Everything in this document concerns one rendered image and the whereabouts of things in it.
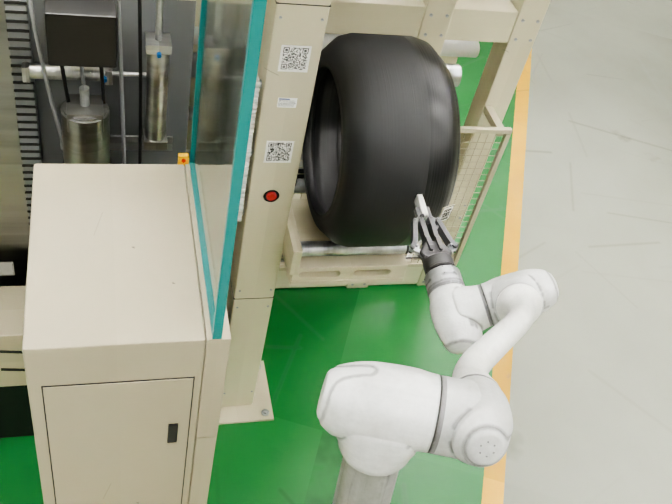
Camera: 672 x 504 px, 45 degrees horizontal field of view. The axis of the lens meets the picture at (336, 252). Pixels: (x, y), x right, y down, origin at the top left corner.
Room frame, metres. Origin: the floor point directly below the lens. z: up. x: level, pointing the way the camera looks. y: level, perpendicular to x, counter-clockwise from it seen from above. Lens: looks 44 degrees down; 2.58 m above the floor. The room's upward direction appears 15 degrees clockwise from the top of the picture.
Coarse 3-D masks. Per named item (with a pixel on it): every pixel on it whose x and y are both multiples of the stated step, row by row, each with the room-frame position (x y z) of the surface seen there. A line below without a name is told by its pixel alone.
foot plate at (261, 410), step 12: (264, 372) 1.90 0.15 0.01; (264, 384) 1.85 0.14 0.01; (264, 396) 1.80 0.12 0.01; (228, 408) 1.70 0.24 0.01; (240, 408) 1.72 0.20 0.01; (252, 408) 1.73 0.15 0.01; (264, 408) 1.74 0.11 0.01; (228, 420) 1.66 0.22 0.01; (240, 420) 1.67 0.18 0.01; (252, 420) 1.68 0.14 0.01; (264, 420) 1.70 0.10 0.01
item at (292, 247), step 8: (288, 224) 1.75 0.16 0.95; (288, 232) 1.72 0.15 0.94; (296, 232) 1.72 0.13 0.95; (288, 240) 1.70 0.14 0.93; (296, 240) 1.69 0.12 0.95; (288, 248) 1.69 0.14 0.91; (296, 248) 1.66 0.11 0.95; (288, 256) 1.68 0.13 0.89; (296, 256) 1.65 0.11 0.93; (288, 264) 1.66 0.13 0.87; (296, 264) 1.65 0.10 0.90; (296, 272) 1.65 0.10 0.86
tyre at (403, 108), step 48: (336, 48) 1.94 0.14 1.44; (384, 48) 1.91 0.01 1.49; (432, 48) 1.99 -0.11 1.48; (336, 96) 2.15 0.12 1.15; (384, 96) 1.75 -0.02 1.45; (432, 96) 1.81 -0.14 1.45; (336, 144) 2.10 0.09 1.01; (384, 144) 1.67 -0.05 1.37; (432, 144) 1.72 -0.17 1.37; (336, 192) 1.66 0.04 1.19; (384, 192) 1.62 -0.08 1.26; (432, 192) 1.67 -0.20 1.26; (336, 240) 1.67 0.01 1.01; (384, 240) 1.66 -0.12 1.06
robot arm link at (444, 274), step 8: (432, 272) 1.40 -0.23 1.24; (440, 272) 1.39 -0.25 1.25; (448, 272) 1.40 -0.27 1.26; (456, 272) 1.41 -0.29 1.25; (424, 280) 1.40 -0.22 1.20; (432, 280) 1.38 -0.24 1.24; (440, 280) 1.37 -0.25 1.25; (448, 280) 1.37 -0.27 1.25; (456, 280) 1.38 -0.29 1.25; (432, 288) 1.36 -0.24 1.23
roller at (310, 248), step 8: (304, 248) 1.70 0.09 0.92; (312, 248) 1.71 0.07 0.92; (320, 248) 1.72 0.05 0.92; (328, 248) 1.73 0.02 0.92; (336, 248) 1.73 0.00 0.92; (344, 248) 1.74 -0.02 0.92; (352, 248) 1.75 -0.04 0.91; (360, 248) 1.76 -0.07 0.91; (368, 248) 1.77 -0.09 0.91; (376, 248) 1.78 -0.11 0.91; (384, 248) 1.79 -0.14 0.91; (392, 248) 1.80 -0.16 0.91; (400, 248) 1.81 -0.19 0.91; (408, 248) 1.82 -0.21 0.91
